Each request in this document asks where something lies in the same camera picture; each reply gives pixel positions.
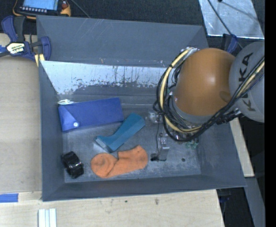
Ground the teal angled block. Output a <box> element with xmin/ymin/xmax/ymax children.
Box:
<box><xmin>94</xmin><ymin>113</ymin><xmax>146</xmax><ymax>154</ymax></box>

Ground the orange sock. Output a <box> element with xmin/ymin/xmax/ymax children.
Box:
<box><xmin>90</xmin><ymin>145</ymin><xmax>149</xmax><ymax>179</ymax></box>

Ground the blue flat pouch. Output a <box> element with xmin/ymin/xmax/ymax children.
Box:
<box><xmin>57</xmin><ymin>97</ymin><xmax>125</xmax><ymax>133</ymax></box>

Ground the grey metal bin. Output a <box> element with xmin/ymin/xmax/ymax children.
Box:
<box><xmin>35</xmin><ymin>15</ymin><xmax>248</xmax><ymax>202</ymax></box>

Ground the black tape roll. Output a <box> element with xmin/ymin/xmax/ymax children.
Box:
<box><xmin>61</xmin><ymin>150</ymin><xmax>85</xmax><ymax>180</ymax></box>

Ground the pale wood board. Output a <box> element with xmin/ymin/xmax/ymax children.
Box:
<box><xmin>0</xmin><ymin>55</ymin><xmax>43</xmax><ymax>194</ymax></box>

